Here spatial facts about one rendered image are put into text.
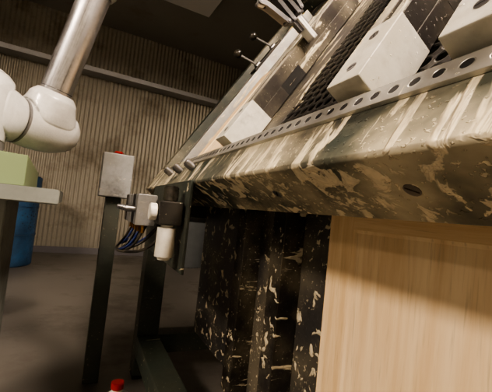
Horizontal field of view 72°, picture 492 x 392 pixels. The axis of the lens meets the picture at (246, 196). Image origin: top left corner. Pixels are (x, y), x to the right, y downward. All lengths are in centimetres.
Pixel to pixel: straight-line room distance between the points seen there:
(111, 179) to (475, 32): 130
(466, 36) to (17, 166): 96
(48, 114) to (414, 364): 120
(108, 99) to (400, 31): 480
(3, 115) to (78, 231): 384
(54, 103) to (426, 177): 118
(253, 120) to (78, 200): 424
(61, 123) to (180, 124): 404
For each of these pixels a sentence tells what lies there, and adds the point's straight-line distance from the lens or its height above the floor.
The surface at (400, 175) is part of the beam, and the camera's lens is 35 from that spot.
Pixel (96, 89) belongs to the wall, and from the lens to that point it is 518.
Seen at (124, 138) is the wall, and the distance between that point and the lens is 508.
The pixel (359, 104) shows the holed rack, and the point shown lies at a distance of 43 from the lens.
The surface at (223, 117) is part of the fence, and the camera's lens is 141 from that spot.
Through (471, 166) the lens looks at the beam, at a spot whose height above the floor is 79.
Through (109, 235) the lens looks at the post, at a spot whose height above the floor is 59.
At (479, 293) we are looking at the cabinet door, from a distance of 56.
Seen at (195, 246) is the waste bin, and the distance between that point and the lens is 433.
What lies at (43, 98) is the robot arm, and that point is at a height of 104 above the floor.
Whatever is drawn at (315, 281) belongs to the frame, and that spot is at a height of 60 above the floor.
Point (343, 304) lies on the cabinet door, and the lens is 72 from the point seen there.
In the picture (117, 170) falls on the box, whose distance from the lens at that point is 147.
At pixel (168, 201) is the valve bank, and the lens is 88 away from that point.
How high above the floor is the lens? 74
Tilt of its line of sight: 3 degrees up
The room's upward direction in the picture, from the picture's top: 6 degrees clockwise
